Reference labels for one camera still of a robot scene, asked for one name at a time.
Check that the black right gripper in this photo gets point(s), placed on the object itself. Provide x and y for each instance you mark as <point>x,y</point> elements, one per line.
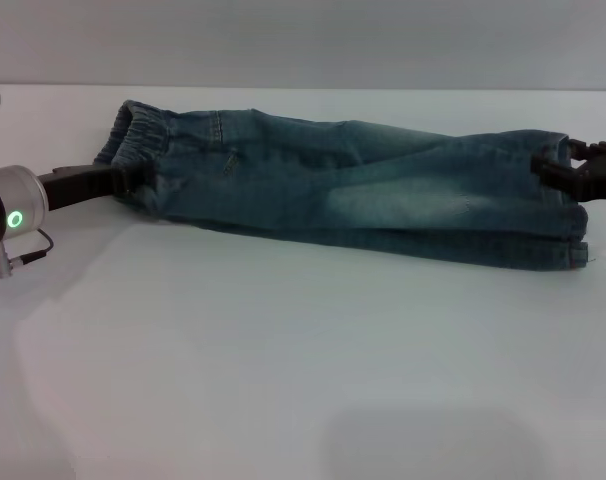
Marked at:
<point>605,175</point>

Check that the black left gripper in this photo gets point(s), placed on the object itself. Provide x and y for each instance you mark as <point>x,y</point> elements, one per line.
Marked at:
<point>78,187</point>

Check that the blue denim shorts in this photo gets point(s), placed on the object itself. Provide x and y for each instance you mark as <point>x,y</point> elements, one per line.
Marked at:
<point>333,205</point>

